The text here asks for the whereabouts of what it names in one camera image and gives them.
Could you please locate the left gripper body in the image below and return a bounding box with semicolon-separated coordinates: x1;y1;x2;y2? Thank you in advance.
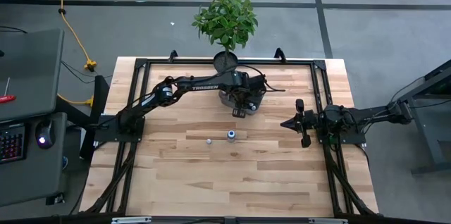
234;71;268;95

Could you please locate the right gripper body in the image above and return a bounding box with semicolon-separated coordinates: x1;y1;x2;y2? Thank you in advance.
302;108;321;136

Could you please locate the grey translucent plastic bin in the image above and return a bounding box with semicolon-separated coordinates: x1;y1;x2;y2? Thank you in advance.
218;77;266;113

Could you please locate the green potted plant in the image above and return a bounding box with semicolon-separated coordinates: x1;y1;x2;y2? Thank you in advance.
191;0;259;74

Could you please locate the silver aluminium bar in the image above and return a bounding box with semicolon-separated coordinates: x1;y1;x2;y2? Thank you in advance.
309;218;349;224
111;216;152;224

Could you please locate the black computer mouse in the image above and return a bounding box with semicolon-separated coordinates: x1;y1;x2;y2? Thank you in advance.
35;120;56;150

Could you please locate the grey side desk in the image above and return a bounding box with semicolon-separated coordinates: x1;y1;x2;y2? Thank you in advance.
0;28;68;208

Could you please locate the backlit black keyboard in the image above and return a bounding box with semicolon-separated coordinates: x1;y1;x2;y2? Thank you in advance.
0;124;27;164

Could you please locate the black aluminium table frame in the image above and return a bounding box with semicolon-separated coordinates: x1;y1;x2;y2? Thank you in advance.
80;47;378;224

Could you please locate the dark metal desk frame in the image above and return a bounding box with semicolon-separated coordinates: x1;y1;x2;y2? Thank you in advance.
388;58;451;175

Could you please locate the yellow extension cable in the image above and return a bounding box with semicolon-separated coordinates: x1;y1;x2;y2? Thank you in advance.
47;0;99;107

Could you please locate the red-handled screwdriver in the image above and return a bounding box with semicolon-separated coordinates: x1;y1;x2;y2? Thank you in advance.
0;77;17;104

